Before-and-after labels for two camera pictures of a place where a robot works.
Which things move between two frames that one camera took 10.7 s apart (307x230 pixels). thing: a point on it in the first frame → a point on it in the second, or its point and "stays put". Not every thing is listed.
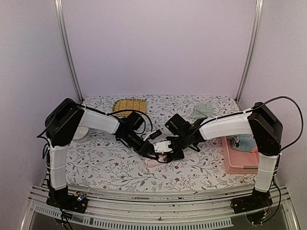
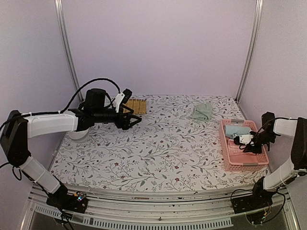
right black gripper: x=180 y=156 → x=258 y=150
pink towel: x=149 y=162 → x=234 y=149
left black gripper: x=147 y=147 → x=125 y=124
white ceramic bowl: x=81 y=134 stays put
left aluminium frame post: x=60 y=23 stays put
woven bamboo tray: x=139 y=104 stays put
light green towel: x=202 y=110 stays put
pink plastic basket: x=239 y=162 stays put
